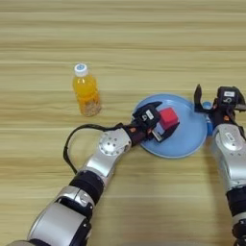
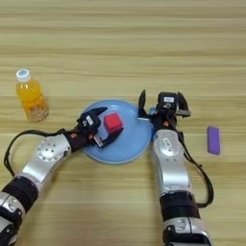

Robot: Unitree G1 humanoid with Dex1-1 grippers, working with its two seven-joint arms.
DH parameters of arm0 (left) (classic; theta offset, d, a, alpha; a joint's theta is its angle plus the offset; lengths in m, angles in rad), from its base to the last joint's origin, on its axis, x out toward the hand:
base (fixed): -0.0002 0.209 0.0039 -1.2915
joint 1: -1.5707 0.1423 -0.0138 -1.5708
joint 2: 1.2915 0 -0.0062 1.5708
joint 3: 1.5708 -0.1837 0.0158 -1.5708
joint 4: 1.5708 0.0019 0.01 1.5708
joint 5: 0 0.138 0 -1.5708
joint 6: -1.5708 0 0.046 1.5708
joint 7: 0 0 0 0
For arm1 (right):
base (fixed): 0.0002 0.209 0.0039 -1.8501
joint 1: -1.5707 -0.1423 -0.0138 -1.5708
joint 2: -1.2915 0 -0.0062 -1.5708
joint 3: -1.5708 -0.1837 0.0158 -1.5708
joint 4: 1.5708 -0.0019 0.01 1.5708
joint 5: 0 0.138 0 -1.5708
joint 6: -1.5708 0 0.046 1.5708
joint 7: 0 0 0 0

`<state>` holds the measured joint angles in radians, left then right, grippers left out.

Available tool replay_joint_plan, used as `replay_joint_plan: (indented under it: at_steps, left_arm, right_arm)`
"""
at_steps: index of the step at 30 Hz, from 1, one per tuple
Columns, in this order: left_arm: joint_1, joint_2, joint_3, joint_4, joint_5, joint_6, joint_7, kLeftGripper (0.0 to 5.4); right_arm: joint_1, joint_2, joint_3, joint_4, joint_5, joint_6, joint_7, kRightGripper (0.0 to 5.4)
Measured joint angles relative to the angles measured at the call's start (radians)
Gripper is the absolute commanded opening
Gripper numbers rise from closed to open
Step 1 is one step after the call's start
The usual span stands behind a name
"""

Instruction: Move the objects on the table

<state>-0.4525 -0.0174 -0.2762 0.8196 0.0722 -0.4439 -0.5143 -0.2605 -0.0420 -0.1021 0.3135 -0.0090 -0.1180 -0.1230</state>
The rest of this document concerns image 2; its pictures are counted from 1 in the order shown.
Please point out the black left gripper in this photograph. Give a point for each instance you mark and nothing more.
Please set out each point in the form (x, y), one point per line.
(81, 137)

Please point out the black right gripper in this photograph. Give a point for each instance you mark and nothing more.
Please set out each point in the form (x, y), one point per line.
(166, 121)

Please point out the red cube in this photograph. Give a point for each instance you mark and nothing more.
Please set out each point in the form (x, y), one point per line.
(113, 122)

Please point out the light blue round plate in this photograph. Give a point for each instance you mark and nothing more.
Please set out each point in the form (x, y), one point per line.
(128, 147)

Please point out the purple rectangular block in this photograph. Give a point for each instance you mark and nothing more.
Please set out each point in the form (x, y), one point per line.
(214, 141)

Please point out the orange juice bottle white cap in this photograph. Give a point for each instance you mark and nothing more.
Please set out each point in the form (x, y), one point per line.
(31, 96)

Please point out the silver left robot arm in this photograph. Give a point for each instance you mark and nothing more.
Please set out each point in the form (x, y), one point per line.
(35, 166)

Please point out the right gripper labelled black box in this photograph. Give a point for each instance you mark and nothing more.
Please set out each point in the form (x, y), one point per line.
(168, 101)

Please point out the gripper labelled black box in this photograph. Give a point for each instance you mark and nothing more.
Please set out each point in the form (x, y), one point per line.
(89, 121)
(168, 101)

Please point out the left gripper labelled black box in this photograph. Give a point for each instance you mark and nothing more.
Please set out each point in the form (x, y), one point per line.
(89, 121)

